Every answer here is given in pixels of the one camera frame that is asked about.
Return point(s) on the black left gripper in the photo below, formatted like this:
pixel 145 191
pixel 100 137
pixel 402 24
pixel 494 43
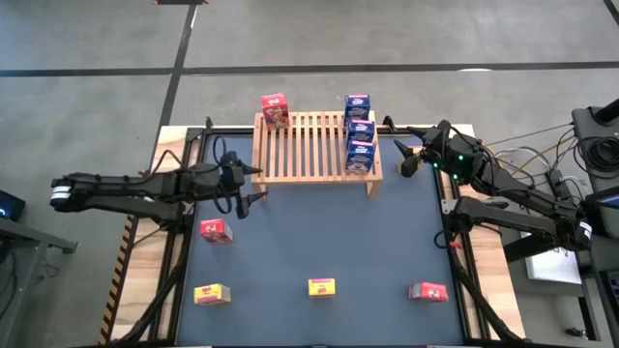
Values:
pixel 227 179

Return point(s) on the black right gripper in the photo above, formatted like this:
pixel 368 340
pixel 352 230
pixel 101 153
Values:
pixel 437 145

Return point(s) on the blue Frosted Flakes cereal box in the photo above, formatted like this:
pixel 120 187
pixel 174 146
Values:
pixel 360 159
pixel 357 104
pixel 361 129

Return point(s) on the red Froot Loops cereal box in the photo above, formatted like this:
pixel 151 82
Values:
pixel 216 231
pixel 430 292
pixel 275 113

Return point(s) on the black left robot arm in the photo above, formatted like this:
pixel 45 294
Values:
pixel 121 186

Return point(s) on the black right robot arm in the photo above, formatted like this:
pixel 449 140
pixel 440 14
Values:
pixel 512 191

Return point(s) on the wooden slatted shelf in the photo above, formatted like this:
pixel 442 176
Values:
pixel 314 180

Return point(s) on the black power strip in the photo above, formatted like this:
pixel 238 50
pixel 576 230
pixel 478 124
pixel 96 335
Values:
pixel 556 178

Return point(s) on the black diagonal support beam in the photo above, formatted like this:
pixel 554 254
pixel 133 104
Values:
pixel 524 247

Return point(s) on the dark blue table mat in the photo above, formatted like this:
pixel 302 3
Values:
pixel 338 314

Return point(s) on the grey equipment stand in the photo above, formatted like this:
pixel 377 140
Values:
pixel 582 121

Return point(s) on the yellow black hazard tape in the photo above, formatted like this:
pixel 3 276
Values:
pixel 112 299

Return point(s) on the white printed sheet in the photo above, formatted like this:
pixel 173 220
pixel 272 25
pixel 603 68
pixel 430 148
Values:
pixel 551 268

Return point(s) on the black computer tower blue lights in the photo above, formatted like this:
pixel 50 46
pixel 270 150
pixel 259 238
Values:
pixel 12 203

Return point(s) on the grey metal cart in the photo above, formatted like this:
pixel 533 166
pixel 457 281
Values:
pixel 24 270

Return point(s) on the dark grey equipment cabinet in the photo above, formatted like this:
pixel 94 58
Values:
pixel 599 299

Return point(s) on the small black floor object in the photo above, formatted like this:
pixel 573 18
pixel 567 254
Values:
pixel 575 332

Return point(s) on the black aluminium table frame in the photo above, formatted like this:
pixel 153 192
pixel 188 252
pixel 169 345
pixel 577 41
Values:
pixel 242 130

